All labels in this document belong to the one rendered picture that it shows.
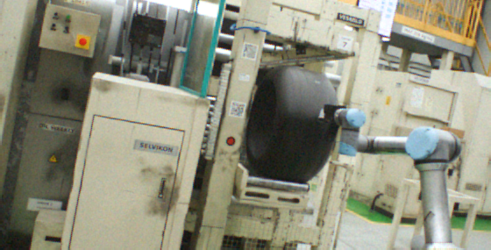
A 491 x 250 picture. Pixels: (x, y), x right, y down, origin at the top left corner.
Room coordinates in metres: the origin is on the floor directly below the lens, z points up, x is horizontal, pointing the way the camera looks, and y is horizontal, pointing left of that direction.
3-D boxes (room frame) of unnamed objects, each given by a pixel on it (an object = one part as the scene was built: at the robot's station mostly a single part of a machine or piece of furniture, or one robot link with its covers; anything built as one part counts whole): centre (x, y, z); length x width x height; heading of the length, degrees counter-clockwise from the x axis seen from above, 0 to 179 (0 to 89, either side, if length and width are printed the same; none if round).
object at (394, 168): (6.83, -2.53, 0.62); 0.91 x 0.58 x 1.25; 116
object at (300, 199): (2.45, -0.21, 0.83); 0.36 x 0.09 x 0.06; 107
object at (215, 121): (2.44, 0.15, 1.19); 0.05 x 0.04 x 0.48; 17
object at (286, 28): (2.90, -0.20, 1.71); 0.61 x 0.25 x 0.15; 107
